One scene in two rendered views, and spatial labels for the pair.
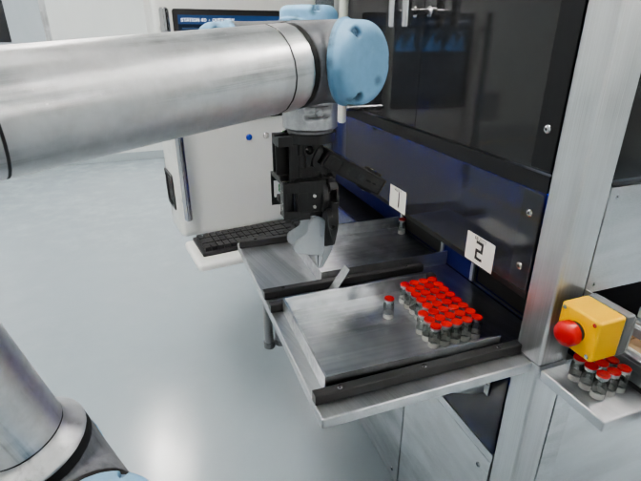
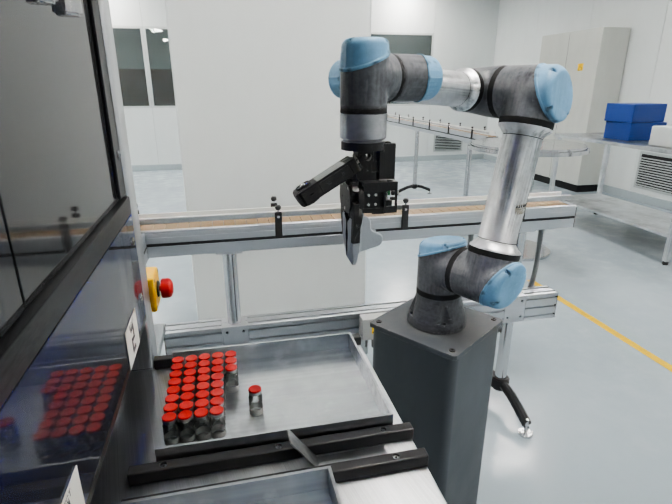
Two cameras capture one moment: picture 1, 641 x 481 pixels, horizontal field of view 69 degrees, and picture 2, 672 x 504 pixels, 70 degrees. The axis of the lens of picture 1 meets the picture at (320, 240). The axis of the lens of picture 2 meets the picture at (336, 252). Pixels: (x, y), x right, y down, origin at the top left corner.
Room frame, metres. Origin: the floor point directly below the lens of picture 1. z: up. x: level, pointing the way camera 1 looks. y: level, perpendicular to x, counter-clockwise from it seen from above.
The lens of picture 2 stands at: (1.45, 0.06, 1.38)
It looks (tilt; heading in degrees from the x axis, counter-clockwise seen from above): 19 degrees down; 187
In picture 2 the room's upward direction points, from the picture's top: straight up
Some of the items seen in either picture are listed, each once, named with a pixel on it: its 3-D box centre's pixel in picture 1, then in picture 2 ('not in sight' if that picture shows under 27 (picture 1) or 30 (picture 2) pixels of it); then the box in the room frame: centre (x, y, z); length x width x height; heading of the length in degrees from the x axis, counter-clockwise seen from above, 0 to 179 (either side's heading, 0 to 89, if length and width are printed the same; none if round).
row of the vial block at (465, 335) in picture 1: (443, 307); (189, 395); (0.82, -0.25, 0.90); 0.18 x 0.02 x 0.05; 19
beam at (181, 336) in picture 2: not in sight; (375, 320); (-0.29, 0.02, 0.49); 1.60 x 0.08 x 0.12; 110
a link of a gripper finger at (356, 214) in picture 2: not in sight; (354, 216); (0.68, 0.00, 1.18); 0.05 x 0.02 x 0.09; 20
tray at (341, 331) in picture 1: (383, 323); (271, 388); (0.77, -0.12, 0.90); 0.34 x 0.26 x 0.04; 109
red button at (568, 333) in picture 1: (569, 332); (163, 288); (0.60, -0.39, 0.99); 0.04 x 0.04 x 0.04; 20
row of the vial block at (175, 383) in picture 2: (451, 305); (175, 397); (0.83, -0.27, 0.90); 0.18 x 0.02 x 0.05; 19
